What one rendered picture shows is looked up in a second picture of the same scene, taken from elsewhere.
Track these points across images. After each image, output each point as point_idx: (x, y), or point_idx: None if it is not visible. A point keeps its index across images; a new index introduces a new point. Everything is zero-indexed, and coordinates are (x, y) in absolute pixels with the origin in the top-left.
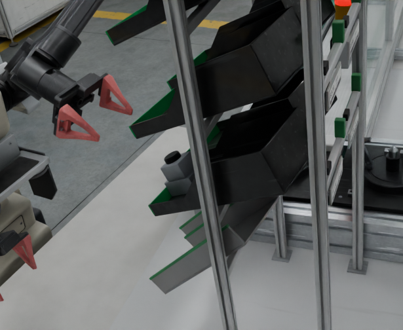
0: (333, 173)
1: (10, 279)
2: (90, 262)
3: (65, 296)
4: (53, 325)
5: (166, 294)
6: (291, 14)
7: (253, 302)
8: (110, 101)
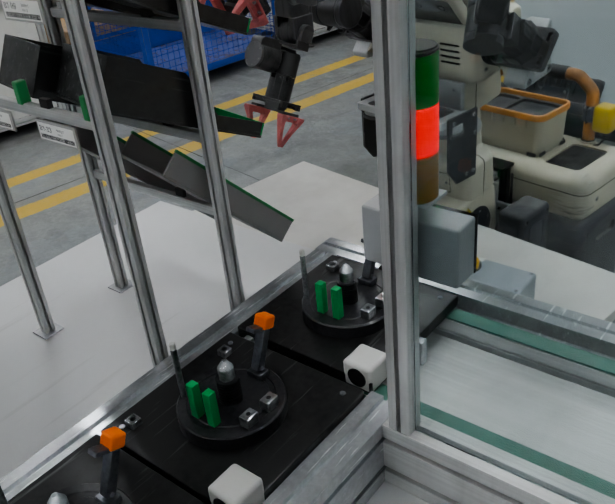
0: (302, 362)
1: (346, 178)
2: (338, 216)
3: (299, 204)
4: (267, 200)
5: (251, 256)
6: None
7: (192, 306)
8: (255, 21)
